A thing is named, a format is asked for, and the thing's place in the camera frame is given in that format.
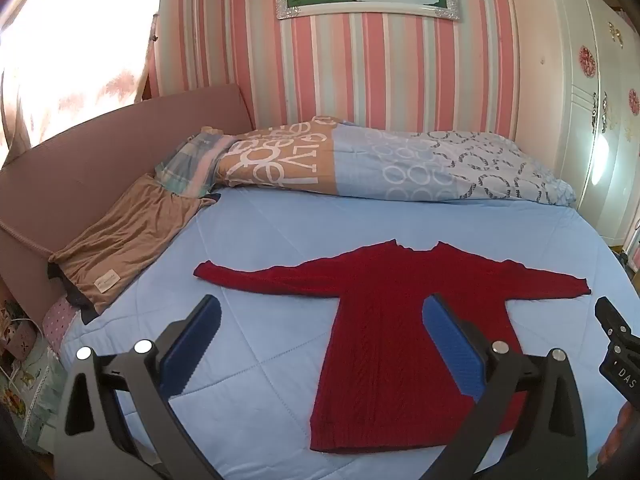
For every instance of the red knitted sweater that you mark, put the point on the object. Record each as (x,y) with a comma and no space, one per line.
(380,310)

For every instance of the pink dotted mattress cover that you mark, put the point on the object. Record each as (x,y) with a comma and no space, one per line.
(57,327)

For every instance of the pink padded headboard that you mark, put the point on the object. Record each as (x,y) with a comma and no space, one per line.
(100,150)

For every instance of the pastel checked pillow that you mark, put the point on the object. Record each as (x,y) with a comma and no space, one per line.
(190,165)

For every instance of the blue and tan printed duvet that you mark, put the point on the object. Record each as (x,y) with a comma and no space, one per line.
(375,165)

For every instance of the colourful printed cloth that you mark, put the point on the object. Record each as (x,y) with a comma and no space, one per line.
(25,385)

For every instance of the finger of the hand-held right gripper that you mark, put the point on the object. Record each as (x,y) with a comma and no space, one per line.
(612,322)

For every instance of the white wardrobe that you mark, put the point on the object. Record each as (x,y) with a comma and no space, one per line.
(555,60)

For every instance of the dark cloth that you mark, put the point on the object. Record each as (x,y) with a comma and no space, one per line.
(75,299)

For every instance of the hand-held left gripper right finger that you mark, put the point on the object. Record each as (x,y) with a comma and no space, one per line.
(450,350)

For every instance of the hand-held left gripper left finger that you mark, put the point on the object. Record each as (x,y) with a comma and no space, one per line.
(192,345)

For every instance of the person's right hand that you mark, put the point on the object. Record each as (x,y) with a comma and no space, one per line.
(622,435)

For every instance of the light blue quilted bed sheet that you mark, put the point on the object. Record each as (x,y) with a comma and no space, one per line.
(280,240)

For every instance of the brown pillow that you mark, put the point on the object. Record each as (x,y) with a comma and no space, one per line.
(125,240)

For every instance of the bright window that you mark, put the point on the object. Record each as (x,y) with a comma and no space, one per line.
(75,60)

